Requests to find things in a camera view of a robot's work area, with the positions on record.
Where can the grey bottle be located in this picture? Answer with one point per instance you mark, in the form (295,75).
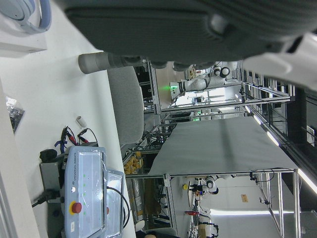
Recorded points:
(91,62)

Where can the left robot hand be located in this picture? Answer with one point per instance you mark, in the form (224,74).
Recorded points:
(173,29)

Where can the crate of yellow objects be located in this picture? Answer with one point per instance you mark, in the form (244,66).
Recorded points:
(132,163)

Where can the person in black shirt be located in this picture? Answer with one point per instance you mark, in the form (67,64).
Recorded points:
(161,234)

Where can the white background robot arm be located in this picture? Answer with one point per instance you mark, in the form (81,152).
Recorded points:
(195,84)

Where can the grey-blue teach pendant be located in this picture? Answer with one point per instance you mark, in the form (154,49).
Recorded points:
(74,173)
(115,181)

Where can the small white cylinder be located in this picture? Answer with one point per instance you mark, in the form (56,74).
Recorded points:
(81,121)

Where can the grey fabric canopy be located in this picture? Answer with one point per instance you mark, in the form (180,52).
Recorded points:
(218,148)

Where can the grey metal bracket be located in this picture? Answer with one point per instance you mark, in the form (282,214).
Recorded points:
(49,176)

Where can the black alligator clip lead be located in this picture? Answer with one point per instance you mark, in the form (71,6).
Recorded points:
(84,138)

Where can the white cardboard box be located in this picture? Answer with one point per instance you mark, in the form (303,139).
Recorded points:
(22,42)

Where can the aluminium profile frame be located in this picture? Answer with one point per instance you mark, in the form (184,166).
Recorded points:
(296,198)
(260,100)

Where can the blue-grey headphones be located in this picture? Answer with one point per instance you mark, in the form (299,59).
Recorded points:
(15,10)

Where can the black power adapter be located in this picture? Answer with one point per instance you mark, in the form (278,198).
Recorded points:
(48,155)

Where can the red alligator clip lead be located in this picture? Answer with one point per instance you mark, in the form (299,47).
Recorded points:
(70,136)

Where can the bag of black screws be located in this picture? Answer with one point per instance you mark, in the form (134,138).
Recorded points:
(16,116)

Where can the white humanoid robot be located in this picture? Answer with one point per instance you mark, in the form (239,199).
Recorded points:
(210,184)

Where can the grey office chair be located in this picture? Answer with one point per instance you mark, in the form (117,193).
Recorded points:
(126,106)

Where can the ceiling light strip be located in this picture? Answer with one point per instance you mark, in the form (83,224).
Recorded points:
(307,179)
(272,138)

